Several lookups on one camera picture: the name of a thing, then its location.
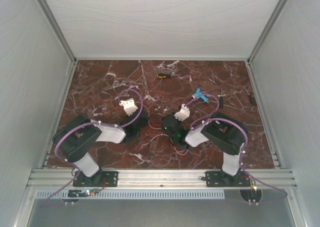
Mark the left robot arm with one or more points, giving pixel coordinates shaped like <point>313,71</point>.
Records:
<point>76,139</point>

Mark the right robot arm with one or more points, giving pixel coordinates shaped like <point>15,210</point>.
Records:
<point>228,134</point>

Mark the yellow black screwdriver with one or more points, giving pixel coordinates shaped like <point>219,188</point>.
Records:
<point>166,75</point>

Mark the blue plastic tool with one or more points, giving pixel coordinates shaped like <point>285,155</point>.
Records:
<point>199,95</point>

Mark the black screwdriver far right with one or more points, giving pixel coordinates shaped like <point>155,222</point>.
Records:
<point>251,98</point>

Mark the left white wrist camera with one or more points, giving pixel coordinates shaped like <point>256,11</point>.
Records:
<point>129,106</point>

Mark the black handle screwdriver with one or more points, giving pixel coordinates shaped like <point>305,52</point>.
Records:
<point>221,98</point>

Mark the slotted grey cable duct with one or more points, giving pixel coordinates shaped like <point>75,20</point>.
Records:
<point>135,194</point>

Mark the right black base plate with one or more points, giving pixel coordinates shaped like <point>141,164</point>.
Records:
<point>215,179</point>

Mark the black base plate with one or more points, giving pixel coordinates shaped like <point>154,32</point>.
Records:
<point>215,179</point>
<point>100,179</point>

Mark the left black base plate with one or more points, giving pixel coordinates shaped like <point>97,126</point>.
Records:
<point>100,179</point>

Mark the aluminium front rail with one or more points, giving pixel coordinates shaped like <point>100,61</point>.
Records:
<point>50,178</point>

